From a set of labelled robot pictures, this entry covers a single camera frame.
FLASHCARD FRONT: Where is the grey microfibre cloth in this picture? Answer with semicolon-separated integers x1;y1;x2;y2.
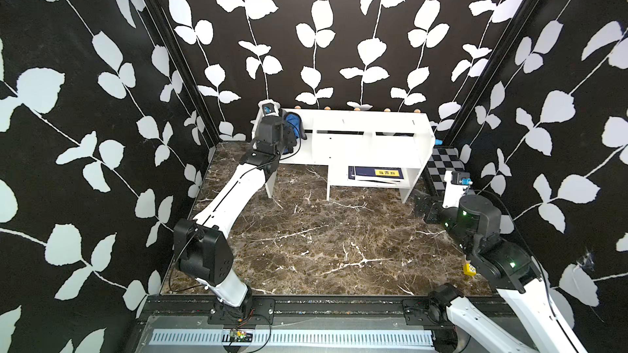
285;112;307;140

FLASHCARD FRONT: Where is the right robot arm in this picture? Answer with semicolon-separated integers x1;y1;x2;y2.
415;194;585;352

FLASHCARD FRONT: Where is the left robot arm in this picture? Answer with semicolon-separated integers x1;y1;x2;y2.
173;110;307;315

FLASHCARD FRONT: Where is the white wooden bookshelf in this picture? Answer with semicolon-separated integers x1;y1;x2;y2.
284;109;435;203

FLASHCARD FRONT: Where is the small yellow wooden block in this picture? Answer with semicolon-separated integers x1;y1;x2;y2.
464;261;477;276

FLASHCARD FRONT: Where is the black white checkerboard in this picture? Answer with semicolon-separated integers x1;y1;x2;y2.
422;145;465;196

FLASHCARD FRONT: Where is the dark blue book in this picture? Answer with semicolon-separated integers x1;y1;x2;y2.
348;166;404;183

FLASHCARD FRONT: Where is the small circuit board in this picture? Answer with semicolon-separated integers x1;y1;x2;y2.
227;330;253;345

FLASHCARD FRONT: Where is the white perforated strip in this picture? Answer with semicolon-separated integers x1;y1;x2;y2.
148;328;433;349

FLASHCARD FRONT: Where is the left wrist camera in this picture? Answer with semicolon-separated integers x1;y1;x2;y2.
258;99;281;117

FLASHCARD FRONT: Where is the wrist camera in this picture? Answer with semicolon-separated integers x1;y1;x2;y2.
258;99;281;117
443;171;473;209

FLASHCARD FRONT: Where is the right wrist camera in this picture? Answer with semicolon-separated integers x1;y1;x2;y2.
443;171;473;209

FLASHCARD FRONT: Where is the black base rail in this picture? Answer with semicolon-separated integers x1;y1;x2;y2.
139;295;453;329

